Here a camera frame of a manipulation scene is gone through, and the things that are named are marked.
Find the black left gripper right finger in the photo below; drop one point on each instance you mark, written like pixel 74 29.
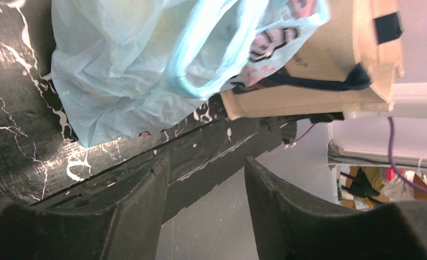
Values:
pixel 290 223

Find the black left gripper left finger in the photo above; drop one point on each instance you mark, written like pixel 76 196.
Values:
pixel 118 220

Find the light blue plastic bag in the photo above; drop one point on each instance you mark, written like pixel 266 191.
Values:
pixel 124 68

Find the beige canvas tote bag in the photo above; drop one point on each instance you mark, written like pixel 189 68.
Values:
pixel 334 56

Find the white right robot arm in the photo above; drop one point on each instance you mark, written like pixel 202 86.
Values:
pixel 368 132

